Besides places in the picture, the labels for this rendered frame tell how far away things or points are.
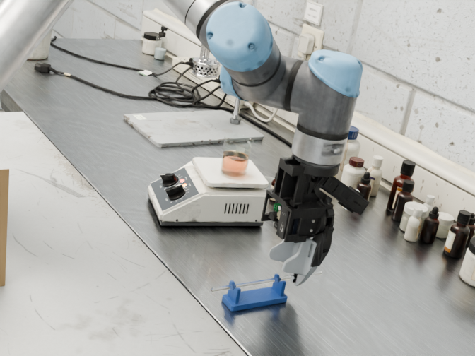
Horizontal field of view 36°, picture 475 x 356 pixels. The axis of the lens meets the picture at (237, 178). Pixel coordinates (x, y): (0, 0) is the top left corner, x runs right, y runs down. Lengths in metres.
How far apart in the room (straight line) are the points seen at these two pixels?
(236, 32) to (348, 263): 0.55
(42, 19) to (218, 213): 0.45
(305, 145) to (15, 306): 0.46
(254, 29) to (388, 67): 0.86
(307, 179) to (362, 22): 0.79
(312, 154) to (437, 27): 0.67
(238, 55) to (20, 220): 0.56
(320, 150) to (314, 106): 0.06
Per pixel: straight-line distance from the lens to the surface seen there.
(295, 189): 1.04
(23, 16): 1.19
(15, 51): 1.20
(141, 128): 1.72
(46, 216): 1.30
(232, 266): 1.20
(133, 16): 2.82
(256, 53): 0.88
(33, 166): 1.50
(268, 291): 1.14
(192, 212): 1.29
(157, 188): 1.36
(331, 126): 1.00
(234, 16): 0.89
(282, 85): 1.00
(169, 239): 1.26
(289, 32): 1.99
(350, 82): 0.99
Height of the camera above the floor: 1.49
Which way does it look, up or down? 23 degrees down
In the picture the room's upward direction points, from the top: 10 degrees clockwise
